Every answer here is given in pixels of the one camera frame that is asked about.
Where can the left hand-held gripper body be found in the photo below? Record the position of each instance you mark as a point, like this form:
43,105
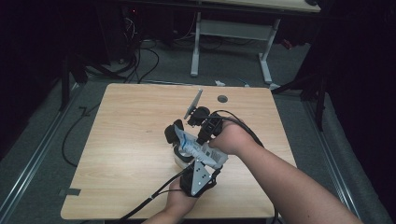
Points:
199,180

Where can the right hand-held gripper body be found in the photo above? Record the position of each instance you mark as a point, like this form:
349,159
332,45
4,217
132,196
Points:
211,123

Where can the blue and white milk carton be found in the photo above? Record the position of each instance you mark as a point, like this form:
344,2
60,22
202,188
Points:
205,152

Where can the glass jar with black lid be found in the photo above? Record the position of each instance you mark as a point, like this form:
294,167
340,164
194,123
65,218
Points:
171,133

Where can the person's right hand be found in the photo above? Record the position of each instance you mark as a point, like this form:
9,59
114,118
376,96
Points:
233,140

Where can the person's left hand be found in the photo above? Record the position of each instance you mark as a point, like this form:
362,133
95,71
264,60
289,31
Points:
177,199

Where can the round grey table grommet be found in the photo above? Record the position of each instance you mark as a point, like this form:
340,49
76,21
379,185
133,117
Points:
222,99

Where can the white paper scrap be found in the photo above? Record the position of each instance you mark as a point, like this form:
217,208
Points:
219,83

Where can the blue and white scrap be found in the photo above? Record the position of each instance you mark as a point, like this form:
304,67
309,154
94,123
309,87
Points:
244,83

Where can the white-framed desk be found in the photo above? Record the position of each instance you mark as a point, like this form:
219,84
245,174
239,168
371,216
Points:
233,29

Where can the small red object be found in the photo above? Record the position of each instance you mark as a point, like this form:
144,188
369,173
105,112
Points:
287,44

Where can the black metal stand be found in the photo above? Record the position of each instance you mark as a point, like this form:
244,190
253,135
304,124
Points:
65,87
320,102

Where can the grey tape strip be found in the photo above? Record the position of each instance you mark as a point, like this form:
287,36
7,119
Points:
70,192

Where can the dark object on desk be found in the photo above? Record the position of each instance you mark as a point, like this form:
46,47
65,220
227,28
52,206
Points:
311,2

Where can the metal floor rail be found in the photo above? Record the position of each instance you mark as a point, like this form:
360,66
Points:
34,160
330,149

